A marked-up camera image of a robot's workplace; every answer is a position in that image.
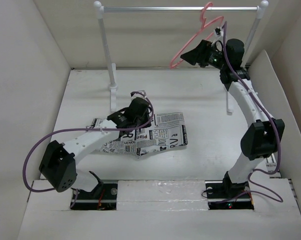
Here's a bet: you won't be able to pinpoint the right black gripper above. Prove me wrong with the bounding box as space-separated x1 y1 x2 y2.
180 39 229 70

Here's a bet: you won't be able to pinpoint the aluminium side rail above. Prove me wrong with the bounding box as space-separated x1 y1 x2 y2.
244 65 281 176

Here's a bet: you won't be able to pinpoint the pink clothes hanger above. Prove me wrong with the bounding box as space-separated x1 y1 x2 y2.
169 1 224 69

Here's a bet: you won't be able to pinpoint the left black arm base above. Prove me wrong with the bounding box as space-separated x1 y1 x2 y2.
70 181 118 211

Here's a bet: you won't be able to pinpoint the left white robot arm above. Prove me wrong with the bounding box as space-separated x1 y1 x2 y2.
39 97 152 199

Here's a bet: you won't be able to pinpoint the white foam block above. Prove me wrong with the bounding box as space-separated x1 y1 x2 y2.
116 180 209 212

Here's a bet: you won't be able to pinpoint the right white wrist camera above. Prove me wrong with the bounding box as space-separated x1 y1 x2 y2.
213 26 224 39

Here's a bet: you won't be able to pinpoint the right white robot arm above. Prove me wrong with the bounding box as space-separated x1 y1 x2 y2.
180 38 285 197

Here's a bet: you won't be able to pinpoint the newspaper print trousers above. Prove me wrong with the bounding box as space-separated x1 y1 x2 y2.
95 112 188 158

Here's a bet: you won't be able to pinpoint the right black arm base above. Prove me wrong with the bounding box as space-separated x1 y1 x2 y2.
201 180 254 211

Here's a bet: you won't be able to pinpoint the white clothes rack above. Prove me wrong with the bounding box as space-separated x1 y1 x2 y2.
93 0 270 116

